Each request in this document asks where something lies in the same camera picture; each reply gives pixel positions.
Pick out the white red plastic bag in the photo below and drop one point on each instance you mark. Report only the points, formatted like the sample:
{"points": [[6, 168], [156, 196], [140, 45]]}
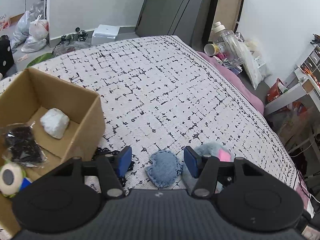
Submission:
{"points": [[39, 28]]}

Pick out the white black patterned blanket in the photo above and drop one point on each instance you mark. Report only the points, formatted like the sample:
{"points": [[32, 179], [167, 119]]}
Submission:
{"points": [[158, 92]]}

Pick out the blue denim pouch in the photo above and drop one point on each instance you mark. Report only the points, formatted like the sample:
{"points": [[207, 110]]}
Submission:
{"points": [[164, 169]]}

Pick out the clear plastic bag on floor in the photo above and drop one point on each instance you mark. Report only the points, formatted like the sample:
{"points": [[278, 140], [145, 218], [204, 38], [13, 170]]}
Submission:
{"points": [[68, 47]]}

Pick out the white foam box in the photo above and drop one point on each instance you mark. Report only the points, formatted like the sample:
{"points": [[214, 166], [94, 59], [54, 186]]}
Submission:
{"points": [[104, 34]]}

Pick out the green cartoon leaf cushion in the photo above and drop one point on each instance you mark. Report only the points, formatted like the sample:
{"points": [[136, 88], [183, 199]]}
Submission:
{"points": [[40, 59]]}

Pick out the white pillow bag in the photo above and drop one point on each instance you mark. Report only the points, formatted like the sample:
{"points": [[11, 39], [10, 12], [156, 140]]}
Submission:
{"points": [[254, 63]]}

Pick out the grey plastic bag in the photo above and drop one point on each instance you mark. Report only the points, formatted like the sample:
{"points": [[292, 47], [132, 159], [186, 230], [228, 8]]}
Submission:
{"points": [[21, 31]]}

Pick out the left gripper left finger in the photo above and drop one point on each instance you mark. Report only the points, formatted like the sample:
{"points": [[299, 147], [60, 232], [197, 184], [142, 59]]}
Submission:
{"points": [[110, 185]]}

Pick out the red white bottle pack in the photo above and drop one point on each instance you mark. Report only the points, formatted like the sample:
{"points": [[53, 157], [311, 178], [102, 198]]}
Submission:
{"points": [[4, 22]]}

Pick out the yellow tape roll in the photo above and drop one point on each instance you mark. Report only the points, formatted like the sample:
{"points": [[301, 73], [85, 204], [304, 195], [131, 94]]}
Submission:
{"points": [[211, 49]]}

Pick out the white side table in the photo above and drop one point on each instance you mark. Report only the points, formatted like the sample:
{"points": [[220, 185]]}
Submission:
{"points": [[304, 80]]}

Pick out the grey fluffy plush toy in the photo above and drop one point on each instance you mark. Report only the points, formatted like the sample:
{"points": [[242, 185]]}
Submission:
{"points": [[205, 150]]}

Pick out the black lace trimmed pouch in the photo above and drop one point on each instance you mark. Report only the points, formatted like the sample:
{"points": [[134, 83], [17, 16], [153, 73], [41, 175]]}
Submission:
{"points": [[121, 161]]}

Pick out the white soft packet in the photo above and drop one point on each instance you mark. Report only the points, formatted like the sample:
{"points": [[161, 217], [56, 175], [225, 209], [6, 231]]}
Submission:
{"points": [[55, 123]]}

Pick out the hamburger plush toy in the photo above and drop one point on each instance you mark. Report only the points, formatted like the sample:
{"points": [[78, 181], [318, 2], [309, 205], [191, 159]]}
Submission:
{"points": [[13, 179]]}

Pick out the black polka dot cushion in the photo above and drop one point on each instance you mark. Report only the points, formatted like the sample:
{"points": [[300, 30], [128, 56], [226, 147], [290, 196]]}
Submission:
{"points": [[6, 56]]}

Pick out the brown framed board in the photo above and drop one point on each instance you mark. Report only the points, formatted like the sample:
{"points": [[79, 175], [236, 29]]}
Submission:
{"points": [[228, 12]]}

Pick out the black items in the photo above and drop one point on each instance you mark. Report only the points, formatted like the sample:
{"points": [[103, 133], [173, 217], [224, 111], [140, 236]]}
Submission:
{"points": [[20, 146]]}

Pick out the dark grey wardrobe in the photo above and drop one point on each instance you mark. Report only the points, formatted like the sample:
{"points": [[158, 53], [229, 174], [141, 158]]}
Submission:
{"points": [[190, 20]]}

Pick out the large clear plastic jar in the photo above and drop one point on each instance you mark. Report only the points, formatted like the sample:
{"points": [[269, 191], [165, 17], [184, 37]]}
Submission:
{"points": [[228, 45]]}

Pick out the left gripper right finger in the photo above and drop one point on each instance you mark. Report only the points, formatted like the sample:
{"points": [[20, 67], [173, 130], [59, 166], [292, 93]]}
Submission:
{"points": [[205, 170]]}

